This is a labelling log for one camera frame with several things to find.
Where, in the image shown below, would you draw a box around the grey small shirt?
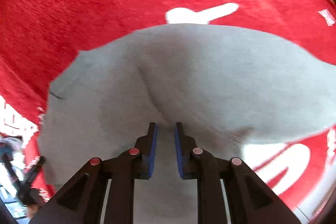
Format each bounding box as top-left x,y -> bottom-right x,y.
38,24 -> 335,223

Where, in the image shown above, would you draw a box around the floral patterned clothes pile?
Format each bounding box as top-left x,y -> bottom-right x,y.
1,136 -> 23,161

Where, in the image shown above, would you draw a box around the red blanket white characters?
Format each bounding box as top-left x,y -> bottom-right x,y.
1,0 -> 335,177

